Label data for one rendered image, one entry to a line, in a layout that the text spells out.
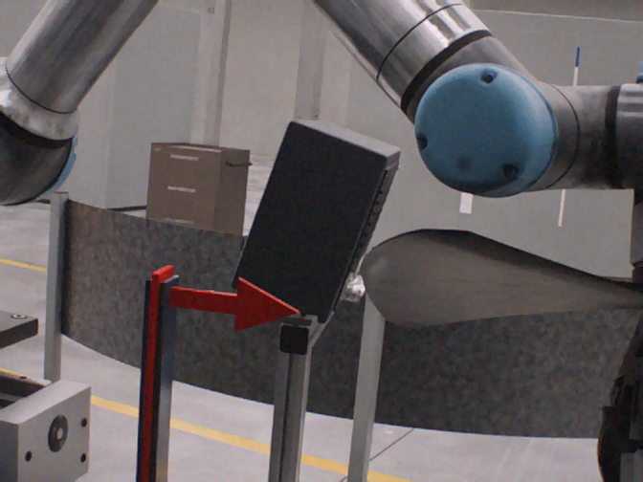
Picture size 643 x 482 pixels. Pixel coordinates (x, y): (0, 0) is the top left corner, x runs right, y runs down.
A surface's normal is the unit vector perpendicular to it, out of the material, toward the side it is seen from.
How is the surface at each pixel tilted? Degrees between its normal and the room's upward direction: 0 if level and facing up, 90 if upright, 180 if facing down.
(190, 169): 90
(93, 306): 90
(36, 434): 90
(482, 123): 90
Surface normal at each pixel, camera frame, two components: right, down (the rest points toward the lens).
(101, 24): 0.17, 0.63
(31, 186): 0.61, 0.75
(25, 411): 0.09, -0.99
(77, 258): -0.73, 0.03
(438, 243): -0.30, 0.94
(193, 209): -0.39, 0.09
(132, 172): 0.90, 0.14
